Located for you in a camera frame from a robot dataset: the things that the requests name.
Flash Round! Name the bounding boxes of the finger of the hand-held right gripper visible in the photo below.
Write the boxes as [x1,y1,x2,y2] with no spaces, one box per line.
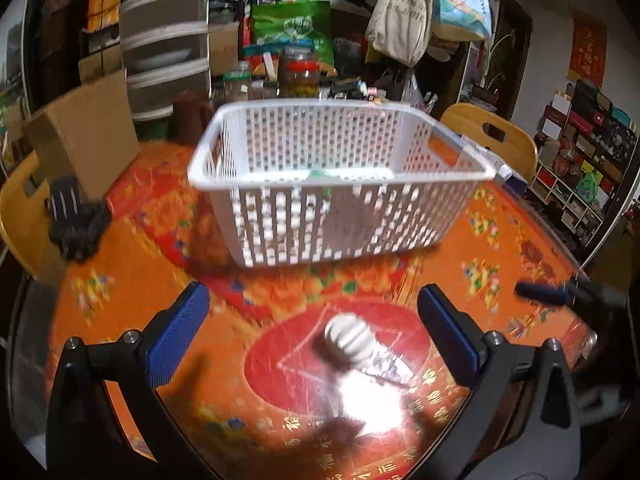
[515,280,626,309]

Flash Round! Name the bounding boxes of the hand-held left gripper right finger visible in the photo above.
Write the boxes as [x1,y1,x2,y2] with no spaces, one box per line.
[417,284,583,480]

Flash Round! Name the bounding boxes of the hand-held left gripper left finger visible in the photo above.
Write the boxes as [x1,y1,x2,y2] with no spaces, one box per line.
[45,281,211,480]

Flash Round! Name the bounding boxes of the white spiral light bulb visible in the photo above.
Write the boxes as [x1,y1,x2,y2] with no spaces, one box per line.
[322,311,416,388]

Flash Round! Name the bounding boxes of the dark grey sock roll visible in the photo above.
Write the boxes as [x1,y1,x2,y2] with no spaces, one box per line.
[320,185,381,251]

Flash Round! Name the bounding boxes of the white perforated plastic basket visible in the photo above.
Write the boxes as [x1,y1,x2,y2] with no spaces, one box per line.
[187,99,497,268]

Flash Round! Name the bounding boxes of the white cubby shelf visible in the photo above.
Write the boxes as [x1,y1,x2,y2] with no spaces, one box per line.
[530,80,640,241]

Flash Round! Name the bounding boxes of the wooden chair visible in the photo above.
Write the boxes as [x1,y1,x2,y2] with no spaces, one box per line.
[440,102,540,181]
[0,152,66,281]

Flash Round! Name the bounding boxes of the black cloth glove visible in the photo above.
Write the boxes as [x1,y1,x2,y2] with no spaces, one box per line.
[47,175,113,263]

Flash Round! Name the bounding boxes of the potted orchid plant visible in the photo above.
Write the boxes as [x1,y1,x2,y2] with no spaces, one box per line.
[472,30,516,106]

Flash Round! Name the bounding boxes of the open cardboard box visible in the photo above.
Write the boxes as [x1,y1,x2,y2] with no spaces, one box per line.
[22,67,141,201]

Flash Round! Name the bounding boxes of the clear plastic bag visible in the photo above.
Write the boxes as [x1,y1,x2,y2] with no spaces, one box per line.
[400,70,436,111]

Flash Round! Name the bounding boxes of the glass jar with green lid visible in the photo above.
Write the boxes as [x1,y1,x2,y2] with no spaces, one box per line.
[222,61,252,103]

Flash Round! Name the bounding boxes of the glass jar with red lid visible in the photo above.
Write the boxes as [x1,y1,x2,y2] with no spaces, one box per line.
[285,45,321,97]

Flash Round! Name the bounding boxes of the stacked grey drawer unit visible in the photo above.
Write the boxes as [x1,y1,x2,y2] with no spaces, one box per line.
[120,0,211,121]

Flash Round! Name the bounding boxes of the brown cardboard carton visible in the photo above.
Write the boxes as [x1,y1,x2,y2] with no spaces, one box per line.
[207,22,241,78]

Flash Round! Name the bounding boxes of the blue printed tote bag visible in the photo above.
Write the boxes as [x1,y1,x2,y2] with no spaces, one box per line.
[431,0,493,42]

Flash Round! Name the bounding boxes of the beige canvas tote bag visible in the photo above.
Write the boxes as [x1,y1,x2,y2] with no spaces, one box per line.
[365,0,435,68]

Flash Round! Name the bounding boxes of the green shopping bag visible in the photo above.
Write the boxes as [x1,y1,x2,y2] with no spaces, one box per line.
[250,0,335,73]

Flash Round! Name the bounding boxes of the red wall hanging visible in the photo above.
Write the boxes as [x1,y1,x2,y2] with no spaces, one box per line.
[569,19,608,86]

